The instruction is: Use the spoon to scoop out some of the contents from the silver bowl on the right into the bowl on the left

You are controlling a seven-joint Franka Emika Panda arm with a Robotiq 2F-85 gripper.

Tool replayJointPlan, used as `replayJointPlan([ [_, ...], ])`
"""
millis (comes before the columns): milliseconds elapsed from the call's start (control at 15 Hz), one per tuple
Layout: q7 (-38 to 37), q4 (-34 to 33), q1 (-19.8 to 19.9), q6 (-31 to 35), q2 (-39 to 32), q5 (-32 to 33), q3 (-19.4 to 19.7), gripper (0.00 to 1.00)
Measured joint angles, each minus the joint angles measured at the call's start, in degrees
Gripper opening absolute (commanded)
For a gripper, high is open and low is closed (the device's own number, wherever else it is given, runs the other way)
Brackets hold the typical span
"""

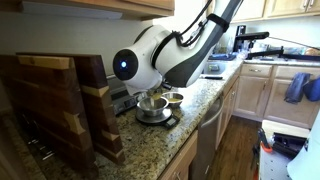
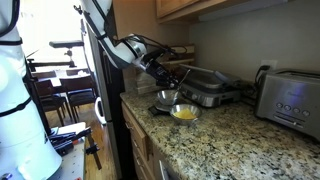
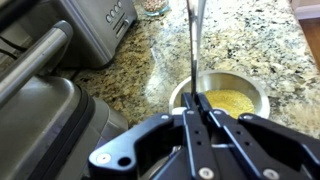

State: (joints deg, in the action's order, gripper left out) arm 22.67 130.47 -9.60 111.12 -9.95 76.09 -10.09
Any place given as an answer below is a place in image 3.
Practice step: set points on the silver metal spoon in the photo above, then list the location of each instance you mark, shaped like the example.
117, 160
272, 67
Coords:
195, 40

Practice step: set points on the stainless steel panini grill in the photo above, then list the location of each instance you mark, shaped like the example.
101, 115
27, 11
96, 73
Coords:
40, 126

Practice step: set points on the stainless steel toaster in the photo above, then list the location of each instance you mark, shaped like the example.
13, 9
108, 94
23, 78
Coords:
90, 30

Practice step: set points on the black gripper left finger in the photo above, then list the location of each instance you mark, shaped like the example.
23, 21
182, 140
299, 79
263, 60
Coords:
133, 146

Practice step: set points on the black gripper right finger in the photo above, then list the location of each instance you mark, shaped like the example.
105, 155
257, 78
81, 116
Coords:
266, 146

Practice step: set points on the yellow grain pile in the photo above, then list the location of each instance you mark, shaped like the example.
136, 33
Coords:
230, 100

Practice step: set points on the silver bowl holding yellow grains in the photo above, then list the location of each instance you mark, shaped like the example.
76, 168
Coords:
220, 80

